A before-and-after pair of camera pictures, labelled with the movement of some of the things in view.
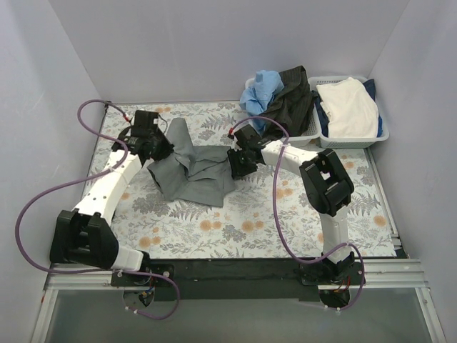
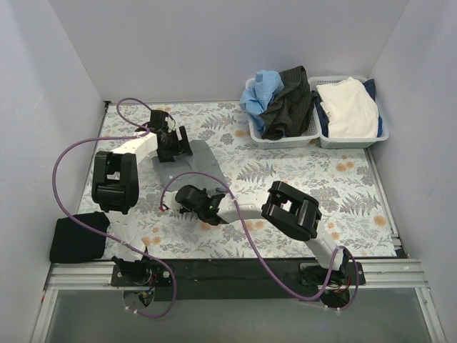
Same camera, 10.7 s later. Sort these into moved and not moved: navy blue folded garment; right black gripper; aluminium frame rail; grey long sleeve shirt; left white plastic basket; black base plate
Moved: grey long sleeve shirt; right black gripper
Not moved: aluminium frame rail; navy blue folded garment; black base plate; left white plastic basket
